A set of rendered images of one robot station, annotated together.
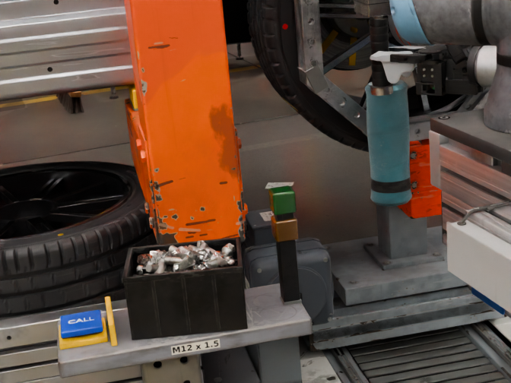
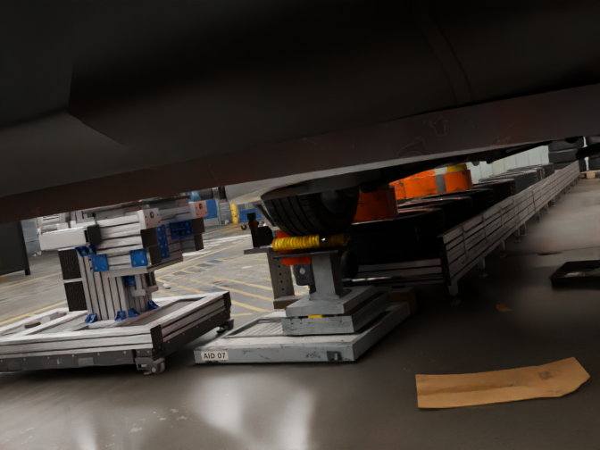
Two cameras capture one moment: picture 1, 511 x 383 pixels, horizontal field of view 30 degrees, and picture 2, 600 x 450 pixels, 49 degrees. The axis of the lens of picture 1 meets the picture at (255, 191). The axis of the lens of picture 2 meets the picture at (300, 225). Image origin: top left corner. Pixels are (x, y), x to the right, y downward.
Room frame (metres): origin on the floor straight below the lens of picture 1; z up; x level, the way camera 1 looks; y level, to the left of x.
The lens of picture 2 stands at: (4.08, -2.89, 0.78)
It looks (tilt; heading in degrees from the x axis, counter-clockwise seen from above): 4 degrees down; 128
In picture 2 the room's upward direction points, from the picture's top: 9 degrees counter-clockwise
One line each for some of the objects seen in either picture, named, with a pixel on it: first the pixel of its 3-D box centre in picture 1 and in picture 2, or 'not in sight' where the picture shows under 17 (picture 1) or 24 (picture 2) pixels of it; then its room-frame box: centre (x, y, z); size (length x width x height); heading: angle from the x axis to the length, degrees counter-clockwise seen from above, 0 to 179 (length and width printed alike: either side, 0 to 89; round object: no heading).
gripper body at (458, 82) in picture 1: (449, 68); not in sight; (1.74, -0.38, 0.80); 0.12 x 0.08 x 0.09; 55
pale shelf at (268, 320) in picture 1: (182, 327); (273, 245); (1.52, 0.15, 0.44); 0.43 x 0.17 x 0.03; 100
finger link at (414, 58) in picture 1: (414, 57); not in sight; (1.76, -0.32, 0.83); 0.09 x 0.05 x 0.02; 63
